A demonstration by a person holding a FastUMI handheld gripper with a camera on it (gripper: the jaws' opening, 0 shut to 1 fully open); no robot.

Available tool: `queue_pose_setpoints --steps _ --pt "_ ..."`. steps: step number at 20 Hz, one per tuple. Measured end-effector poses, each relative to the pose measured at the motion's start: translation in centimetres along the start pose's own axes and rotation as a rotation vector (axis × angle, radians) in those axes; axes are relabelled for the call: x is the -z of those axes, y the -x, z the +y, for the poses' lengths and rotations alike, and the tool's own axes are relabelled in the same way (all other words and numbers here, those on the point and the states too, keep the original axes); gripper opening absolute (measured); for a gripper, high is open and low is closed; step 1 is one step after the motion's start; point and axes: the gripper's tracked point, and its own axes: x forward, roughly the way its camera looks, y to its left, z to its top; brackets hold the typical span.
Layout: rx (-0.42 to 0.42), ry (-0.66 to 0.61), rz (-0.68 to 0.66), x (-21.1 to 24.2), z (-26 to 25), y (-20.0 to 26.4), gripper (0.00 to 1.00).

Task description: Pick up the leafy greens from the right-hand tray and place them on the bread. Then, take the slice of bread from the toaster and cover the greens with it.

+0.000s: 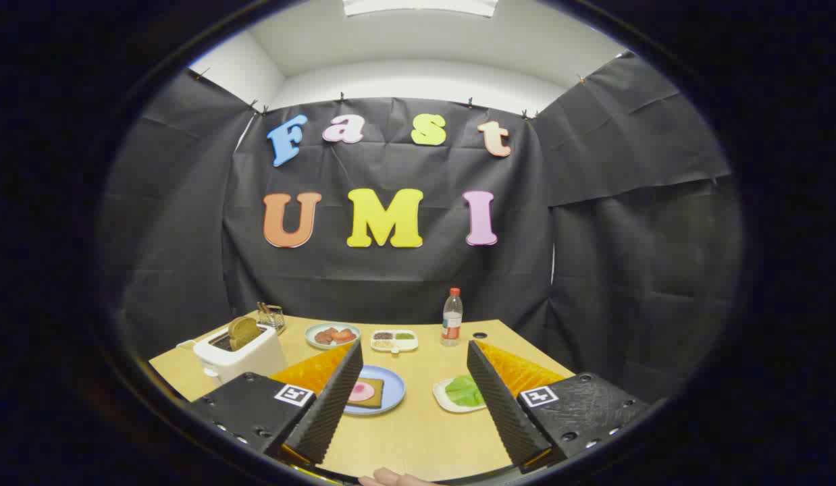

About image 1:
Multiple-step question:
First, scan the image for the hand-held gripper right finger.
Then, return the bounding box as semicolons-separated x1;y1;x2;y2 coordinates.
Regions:
467;340;652;475

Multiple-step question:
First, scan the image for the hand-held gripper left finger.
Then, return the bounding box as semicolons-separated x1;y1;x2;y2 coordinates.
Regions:
188;340;363;473

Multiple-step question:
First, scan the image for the green lettuce leaf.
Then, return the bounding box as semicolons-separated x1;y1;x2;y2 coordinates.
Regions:
445;375;488;408

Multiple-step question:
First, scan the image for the round toasted bread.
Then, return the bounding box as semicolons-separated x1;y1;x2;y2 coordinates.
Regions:
228;316;262;352

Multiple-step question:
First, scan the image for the square brown bread slice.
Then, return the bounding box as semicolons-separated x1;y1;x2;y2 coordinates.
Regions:
347;377;385;410

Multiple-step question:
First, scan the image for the white square plate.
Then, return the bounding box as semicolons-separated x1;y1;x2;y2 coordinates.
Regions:
432;375;490;414

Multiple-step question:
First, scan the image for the blue plate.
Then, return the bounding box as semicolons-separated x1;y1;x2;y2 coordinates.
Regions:
342;364;407;416

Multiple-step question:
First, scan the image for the pale green plate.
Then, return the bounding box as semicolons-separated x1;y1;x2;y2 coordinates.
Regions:
305;322;361;351

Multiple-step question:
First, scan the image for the white divided seasoning tray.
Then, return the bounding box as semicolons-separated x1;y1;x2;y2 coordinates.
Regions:
370;329;419;355

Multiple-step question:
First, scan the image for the white toaster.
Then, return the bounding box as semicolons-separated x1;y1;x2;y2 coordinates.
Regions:
177;323;288;385

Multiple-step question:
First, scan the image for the clear bottle with red cap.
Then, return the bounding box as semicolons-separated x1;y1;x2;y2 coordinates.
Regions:
441;288;464;347

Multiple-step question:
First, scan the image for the black backdrop cloth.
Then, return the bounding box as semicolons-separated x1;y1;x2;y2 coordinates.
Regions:
101;53;743;406

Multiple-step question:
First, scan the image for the ceiling light panel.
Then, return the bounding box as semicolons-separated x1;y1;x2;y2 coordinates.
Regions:
342;0;500;18

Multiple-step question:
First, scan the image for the wire utensil holder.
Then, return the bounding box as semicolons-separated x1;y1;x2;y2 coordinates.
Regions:
257;302;286;335

